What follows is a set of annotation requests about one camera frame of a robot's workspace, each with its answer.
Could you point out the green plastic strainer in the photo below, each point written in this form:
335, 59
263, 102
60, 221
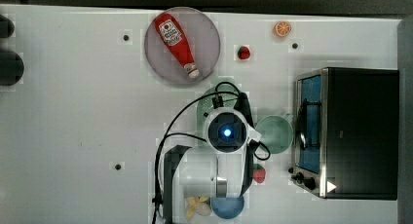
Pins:
228, 89

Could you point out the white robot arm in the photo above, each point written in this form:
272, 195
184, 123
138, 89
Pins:
221, 168

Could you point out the small dark red strawberry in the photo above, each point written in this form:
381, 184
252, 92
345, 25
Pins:
243, 53

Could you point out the green plastic cup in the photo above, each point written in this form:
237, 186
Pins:
276, 133

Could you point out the grey round plate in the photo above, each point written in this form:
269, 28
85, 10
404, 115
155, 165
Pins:
204, 42

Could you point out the red ketchup bottle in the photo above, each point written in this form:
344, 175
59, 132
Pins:
174, 38

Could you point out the red toy strawberry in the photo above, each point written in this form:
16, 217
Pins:
259, 174

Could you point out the yellow banana peel toy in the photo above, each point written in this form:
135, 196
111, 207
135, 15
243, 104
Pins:
197, 205

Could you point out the blue bowl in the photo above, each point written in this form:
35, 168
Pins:
227, 208

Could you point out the orange slice toy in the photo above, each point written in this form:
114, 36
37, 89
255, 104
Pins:
282, 28

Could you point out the black toaster oven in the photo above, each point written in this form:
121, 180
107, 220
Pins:
346, 126

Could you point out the large black cylinder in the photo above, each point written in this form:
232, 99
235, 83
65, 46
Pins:
11, 68

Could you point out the small black cylinder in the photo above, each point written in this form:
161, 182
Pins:
7, 27

